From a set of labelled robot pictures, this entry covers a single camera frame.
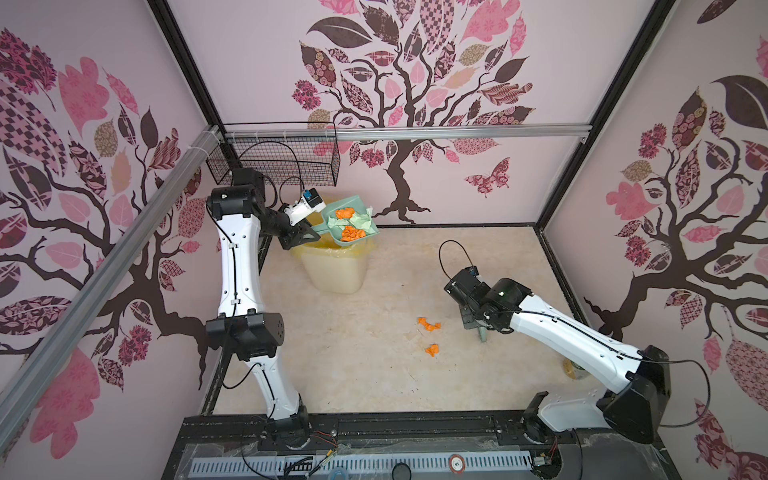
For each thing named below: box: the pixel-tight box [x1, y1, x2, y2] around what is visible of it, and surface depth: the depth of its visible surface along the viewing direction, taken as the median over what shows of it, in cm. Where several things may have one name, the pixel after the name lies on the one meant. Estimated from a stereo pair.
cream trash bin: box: [290, 237, 371, 294], surface depth 91 cm
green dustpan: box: [311, 194, 380, 247], surface depth 79 cm
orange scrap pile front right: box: [335, 207, 355, 220], surface depth 79 cm
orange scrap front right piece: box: [340, 226, 367, 242], surface depth 76 cm
